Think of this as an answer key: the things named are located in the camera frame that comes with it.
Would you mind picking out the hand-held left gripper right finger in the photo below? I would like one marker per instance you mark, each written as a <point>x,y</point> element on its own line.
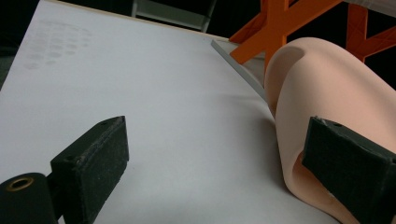
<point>351,161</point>

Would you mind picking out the pink rubber slipper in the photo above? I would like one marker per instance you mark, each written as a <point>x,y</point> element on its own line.
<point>327,87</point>

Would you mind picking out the white shoe rack orange legs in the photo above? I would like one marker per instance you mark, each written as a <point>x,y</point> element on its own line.
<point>274,28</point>

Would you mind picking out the white metal stand frame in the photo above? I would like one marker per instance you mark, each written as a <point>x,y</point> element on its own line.
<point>174,15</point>

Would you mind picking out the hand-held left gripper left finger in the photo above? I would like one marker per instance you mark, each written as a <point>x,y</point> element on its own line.
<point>93,161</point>

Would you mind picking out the white table sheet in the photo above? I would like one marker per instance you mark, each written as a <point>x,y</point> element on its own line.
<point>155,93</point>

